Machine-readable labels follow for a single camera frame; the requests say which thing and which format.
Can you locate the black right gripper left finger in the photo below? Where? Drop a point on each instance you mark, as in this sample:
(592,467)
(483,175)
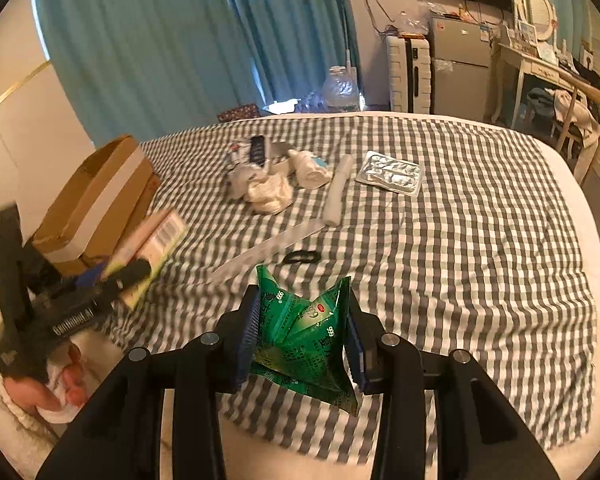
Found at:
(117,433)

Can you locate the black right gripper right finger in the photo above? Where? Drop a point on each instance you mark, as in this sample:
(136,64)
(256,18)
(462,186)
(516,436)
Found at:
(478,432)

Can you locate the green sachet packet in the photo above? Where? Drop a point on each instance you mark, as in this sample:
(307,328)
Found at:
(300,342)

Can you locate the person's left hand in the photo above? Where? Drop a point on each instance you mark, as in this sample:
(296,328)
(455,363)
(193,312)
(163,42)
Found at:
(30,395)

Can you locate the brown cardboard box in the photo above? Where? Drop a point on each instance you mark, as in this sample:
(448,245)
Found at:
(104,201)

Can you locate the grey white checkered cloth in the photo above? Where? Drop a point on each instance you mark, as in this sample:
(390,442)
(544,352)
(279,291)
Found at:
(484,257)

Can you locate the clear plastic ruler strip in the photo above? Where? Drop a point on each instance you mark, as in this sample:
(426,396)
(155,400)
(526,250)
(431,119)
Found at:
(260,252)

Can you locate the crumpled white plastic bag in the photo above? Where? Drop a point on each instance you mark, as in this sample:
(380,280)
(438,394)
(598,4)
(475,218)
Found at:
(265,193)

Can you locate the teal curtain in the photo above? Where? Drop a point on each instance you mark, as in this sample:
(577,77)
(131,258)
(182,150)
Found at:
(152,67)

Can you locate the white rolled tube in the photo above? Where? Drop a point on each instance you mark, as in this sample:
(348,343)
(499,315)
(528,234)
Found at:
(332,212)

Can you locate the silver pill blister pack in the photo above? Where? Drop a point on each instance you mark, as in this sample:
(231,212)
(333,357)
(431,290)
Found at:
(390,174)

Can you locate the dark patterned box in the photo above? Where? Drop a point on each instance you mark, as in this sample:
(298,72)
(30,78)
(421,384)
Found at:
(242,112)

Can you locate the white teal small bottle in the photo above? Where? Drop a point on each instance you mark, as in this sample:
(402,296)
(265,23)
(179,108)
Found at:
(311,171)

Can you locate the wooden chair with clothes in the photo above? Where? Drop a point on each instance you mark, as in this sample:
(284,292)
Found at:
(580,129)

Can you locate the clear large water jug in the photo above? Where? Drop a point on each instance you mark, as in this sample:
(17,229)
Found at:
(340,90)

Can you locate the white dressing table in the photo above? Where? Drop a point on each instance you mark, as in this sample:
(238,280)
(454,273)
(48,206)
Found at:
(527,65)

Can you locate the white suitcase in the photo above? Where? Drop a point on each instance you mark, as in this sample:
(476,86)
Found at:
(409,74)

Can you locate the grey mini fridge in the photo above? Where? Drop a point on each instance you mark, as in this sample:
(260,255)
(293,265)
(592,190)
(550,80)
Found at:
(461,57)

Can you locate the oval white vanity mirror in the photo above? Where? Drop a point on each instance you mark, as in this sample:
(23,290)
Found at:
(540,14)

